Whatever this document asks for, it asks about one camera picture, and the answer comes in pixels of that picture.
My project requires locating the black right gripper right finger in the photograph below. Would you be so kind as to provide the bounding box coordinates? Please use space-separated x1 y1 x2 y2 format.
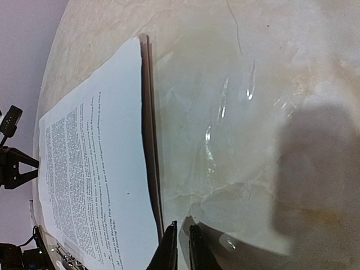
189 225 222 270

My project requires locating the metal folder clip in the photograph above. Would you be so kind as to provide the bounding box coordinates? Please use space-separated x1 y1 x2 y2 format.
56 244 87 270

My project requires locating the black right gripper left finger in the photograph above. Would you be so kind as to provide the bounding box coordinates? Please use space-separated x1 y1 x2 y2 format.
146 220 178 270

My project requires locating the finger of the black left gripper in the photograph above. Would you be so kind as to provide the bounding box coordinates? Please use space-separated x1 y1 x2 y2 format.
0 146 40 190

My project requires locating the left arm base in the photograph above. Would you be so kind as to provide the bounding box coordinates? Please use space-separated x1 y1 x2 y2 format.
1 226 56 270

